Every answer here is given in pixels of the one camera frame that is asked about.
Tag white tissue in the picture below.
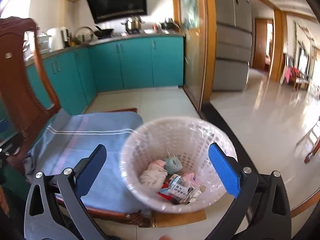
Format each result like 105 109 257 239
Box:
139 169 168 192

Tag red flower wrapper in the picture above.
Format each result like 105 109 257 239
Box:
157 180 174 202

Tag grey refrigerator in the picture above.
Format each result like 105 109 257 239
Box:
213 0 252 92

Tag right hand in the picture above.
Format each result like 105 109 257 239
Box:
159 235 172 240

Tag white kitchen appliance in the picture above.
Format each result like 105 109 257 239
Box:
46 27 67 51

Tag white plastic trash basket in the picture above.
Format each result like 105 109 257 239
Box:
119 116 238 213

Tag blue striped tablecloth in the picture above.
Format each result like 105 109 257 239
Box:
24 110 147 213

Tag wooden door frame panel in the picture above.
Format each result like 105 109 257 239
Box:
173 0 217 113

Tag black wok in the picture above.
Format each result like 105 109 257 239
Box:
94 25 114 39

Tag steel cooking pot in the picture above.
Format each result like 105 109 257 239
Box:
122 16 144 34

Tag pink plastic bag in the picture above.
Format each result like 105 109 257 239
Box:
148 159 166 171

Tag clear snack packet with label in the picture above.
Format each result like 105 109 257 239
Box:
166 174 202 205

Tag teal kitchen cabinets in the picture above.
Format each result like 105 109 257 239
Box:
24 35 185 117

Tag light blue face mask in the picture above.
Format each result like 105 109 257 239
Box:
164 157 183 174

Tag black range hood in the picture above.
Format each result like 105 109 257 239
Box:
86 0 148 23

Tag carved brown wooden chair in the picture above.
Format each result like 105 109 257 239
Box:
1 17 61 155

